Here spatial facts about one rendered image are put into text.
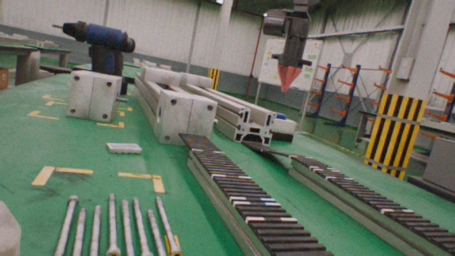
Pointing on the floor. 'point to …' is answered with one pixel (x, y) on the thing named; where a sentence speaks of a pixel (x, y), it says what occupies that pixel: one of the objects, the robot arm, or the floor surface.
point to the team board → (306, 80)
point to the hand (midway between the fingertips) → (284, 89)
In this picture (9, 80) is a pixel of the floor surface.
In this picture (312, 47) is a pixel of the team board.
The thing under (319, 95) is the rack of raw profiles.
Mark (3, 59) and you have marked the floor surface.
